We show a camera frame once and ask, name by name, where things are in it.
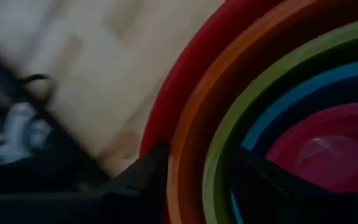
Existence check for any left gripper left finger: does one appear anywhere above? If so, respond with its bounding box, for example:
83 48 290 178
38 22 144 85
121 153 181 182
99 144 171 224

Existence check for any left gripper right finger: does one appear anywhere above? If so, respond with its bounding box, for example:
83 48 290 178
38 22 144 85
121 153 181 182
227 146 358 224

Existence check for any small magenta plastic bowl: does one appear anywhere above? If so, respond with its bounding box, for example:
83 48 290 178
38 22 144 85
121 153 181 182
264 101 358 194

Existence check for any green plastic bowl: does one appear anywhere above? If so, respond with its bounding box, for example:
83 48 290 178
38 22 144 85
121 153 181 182
202 14 358 224

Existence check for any orange plastic bowl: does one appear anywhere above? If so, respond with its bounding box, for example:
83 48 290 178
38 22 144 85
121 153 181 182
166 0 358 224

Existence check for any blue plastic bowl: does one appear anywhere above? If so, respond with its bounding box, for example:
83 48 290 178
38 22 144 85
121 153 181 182
230 57 358 224

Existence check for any large red plastic bowl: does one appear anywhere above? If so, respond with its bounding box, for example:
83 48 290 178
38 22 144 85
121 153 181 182
138 0 287 224

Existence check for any black aluminium table frame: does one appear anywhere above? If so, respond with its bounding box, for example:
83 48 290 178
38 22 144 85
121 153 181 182
0 37 111 195

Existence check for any white frame bracket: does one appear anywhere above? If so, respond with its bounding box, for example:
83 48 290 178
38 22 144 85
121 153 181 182
0 101 55 166

